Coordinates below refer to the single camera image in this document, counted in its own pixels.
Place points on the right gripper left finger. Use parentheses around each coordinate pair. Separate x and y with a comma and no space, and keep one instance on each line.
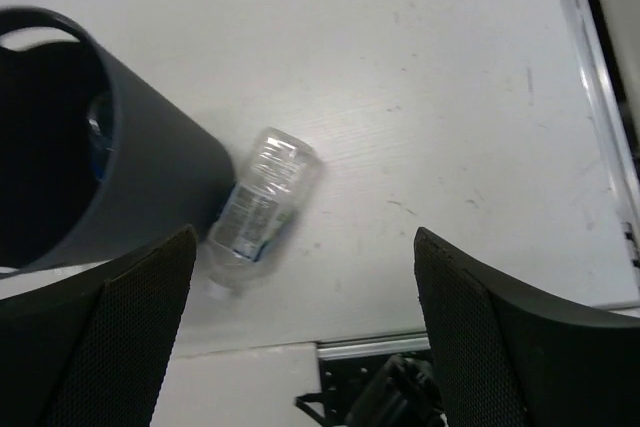
(93,349)

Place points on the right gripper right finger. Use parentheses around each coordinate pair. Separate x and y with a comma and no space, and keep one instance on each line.
(509,354)

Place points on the blue label water bottle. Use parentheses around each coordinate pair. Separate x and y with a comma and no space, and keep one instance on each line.
(100,125)

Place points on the clear bottle with label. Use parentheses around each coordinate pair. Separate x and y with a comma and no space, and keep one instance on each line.
(246,242)

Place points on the dark grey plastic bin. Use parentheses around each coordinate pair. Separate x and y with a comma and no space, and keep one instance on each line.
(165,171)

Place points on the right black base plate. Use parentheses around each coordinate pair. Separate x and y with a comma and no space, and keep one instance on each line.
(377,381)

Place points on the right aluminium rail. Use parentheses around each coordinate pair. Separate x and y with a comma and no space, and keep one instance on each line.
(608,122)

